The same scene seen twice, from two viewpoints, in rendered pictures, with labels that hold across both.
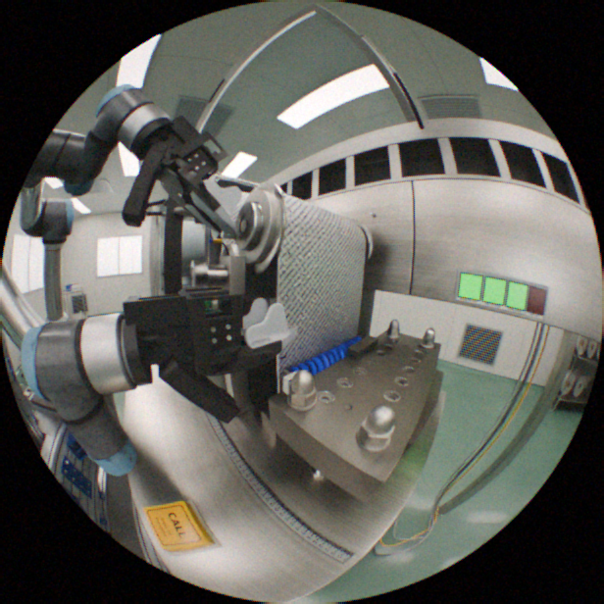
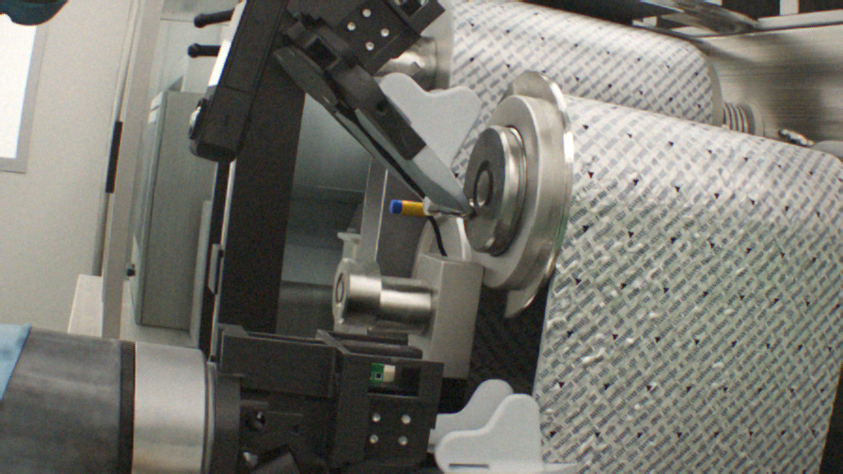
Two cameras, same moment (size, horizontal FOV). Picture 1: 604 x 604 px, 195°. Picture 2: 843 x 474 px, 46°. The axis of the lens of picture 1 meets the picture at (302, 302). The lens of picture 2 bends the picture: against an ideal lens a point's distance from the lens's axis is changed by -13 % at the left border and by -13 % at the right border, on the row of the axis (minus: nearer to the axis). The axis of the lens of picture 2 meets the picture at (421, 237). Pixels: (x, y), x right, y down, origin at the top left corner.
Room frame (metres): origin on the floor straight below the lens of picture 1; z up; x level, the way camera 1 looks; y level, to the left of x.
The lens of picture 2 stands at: (-0.35, -0.18, 1.25)
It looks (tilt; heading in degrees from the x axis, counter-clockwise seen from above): 3 degrees down; 27
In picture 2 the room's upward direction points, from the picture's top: 8 degrees clockwise
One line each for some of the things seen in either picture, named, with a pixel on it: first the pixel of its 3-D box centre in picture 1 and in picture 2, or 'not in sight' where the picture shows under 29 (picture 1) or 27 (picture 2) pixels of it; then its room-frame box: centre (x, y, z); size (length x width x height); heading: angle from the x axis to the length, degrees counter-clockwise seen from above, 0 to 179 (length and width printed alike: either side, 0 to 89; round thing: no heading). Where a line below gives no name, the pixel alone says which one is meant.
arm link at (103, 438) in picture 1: (97, 425); not in sight; (0.05, 0.25, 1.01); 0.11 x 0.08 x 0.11; 59
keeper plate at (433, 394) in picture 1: (427, 407); not in sight; (0.20, -0.24, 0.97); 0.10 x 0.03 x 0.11; 134
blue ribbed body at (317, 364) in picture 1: (333, 357); not in sight; (0.29, -0.07, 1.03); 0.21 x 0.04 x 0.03; 134
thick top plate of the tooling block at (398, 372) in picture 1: (386, 378); not in sight; (0.25, -0.16, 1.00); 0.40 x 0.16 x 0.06; 134
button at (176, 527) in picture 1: (176, 528); not in sight; (-0.01, 0.14, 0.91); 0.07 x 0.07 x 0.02; 44
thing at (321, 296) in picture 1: (329, 310); (694, 441); (0.31, -0.05, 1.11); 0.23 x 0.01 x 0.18; 134
